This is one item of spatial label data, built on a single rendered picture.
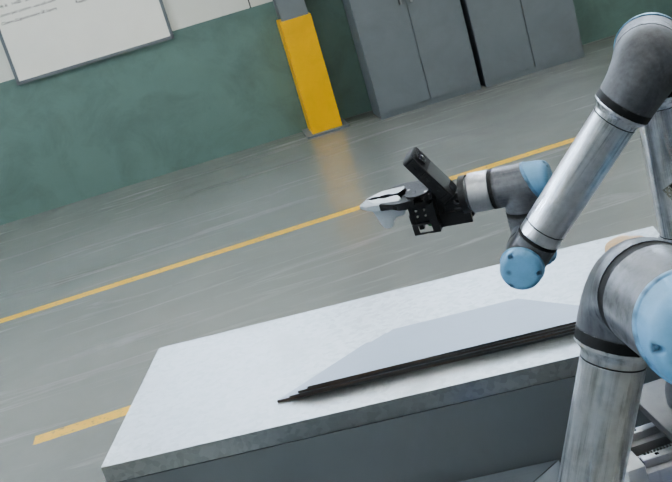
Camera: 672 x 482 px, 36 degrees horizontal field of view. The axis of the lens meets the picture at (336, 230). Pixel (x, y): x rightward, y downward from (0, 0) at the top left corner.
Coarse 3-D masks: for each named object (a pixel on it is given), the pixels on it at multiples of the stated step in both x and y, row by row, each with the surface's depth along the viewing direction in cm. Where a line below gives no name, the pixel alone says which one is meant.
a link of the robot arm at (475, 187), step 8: (472, 176) 192; (480, 176) 191; (464, 184) 192; (472, 184) 191; (480, 184) 190; (464, 192) 192; (472, 192) 191; (480, 192) 190; (472, 200) 191; (480, 200) 191; (488, 200) 190; (472, 208) 192; (480, 208) 192; (488, 208) 192
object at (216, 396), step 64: (576, 256) 255; (320, 320) 262; (384, 320) 251; (192, 384) 246; (256, 384) 236; (384, 384) 218; (448, 384) 210; (512, 384) 209; (128, 448) 223; (192, 448) 216; (256, 448) 216
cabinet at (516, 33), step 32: (480, 0) 974; (512, 0) 979; (544, 0) 983; (480, 32) 982; (512, 32) 986; (544, 32) 991; (576, 32) 996; (480, 64) 993; (512, 64) 994; (544, 64) 1000
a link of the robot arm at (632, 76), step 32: (640, 32) 166; (640, 64) 163; (608, 96) 165; (640, 96) 163; (608, 128) 167; (576, 160) 171; (608, 160) 170; (544, 192) 176; (576, 192) 172; (544, 224) 176; (512, 256) 178; (544, 256) 178
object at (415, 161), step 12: (408, 156) 192; (420, 156) 192; (408, 168) 192; (420, 168) 191; (432, 168) 194; (420, 180) 193; (432, 180) 192; (444, 180) 194; (432, 192) 194; (444, 192) 193
